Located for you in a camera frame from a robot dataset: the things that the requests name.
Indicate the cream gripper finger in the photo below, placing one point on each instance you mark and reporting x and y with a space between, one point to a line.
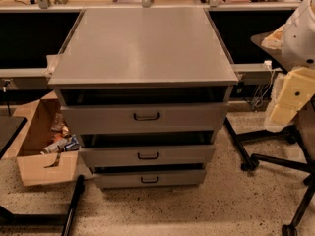
281 115
298 88

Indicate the grey top drawer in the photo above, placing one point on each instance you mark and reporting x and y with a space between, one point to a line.
144 118

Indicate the grey drawer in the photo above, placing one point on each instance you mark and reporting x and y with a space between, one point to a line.
144 118
140 156
150 179

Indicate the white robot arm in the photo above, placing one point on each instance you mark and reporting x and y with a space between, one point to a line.
298 50

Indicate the grey middle drawer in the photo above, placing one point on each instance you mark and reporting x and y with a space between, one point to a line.
140 156

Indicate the grey bottom drawer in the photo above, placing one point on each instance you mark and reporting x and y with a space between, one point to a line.
150 179

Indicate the grey metal drawer cabinet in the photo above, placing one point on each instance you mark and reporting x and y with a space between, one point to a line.
133 56

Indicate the open cardboard box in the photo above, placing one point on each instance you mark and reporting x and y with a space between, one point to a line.
36 168

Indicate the black side table right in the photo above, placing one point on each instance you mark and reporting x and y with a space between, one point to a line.
274 53

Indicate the trash items in box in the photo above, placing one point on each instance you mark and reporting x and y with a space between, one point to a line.
61 137

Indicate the black table left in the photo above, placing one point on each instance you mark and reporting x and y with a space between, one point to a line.
10 127

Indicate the grey workbench rail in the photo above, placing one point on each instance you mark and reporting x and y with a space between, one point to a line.
32 79

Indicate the black table leg frame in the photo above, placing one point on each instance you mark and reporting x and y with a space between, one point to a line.
64 220

